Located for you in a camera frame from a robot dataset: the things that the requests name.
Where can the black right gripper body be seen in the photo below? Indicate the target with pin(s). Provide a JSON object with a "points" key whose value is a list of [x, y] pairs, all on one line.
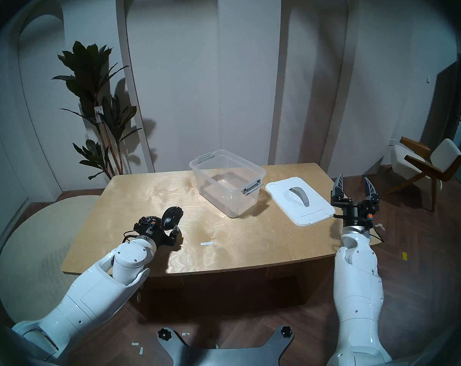
{"points": [[354, 212]]}

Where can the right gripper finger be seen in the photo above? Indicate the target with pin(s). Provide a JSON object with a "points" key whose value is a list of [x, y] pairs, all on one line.
{"points": [[372, 193], [339, 190]]}

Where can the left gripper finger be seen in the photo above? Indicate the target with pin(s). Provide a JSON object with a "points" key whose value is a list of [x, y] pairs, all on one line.
{"points": [[175, 231]]}

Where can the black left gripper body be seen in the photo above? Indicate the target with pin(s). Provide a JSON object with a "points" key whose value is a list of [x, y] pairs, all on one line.
{"points": [[152, 228]]}

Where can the black computer mouse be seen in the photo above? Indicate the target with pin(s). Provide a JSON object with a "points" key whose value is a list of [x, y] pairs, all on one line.
{"points": [[172, 216]]}

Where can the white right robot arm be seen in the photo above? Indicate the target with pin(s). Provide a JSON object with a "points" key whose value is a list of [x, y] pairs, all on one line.
{"points": [[358, 285]]}

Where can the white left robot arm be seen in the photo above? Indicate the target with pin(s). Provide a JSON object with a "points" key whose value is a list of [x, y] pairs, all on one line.
{"points": [[93, 292]]}

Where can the clear plastic storage container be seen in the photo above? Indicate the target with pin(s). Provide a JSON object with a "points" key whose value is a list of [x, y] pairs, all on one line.
{"points": [[223, 193]]}

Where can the dark open door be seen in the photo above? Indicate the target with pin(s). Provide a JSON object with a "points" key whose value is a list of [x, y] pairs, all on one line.
{"points": [[459, 113]]}

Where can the wooden armchair with white cushions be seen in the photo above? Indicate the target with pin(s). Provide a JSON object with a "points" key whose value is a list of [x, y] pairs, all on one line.
{"points": [[421, 163]]}

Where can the light wooden table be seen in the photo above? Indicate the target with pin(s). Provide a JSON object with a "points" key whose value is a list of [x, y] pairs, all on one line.
{"points": [[234, 239]]}

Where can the round beige rug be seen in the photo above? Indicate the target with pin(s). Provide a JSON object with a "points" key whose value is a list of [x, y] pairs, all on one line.
{"points": [[36, 254]]}

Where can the white plant tag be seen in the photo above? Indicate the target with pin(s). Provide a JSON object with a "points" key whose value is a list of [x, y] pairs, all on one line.
{"points": [[99, 114]]}

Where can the tall green potted plant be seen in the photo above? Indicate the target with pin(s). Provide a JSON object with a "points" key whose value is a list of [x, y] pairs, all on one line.
{"points": [[87, 71]]}

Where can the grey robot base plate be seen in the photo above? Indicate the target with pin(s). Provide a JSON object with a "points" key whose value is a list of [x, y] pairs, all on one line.
{"points": [[223, 355]]}

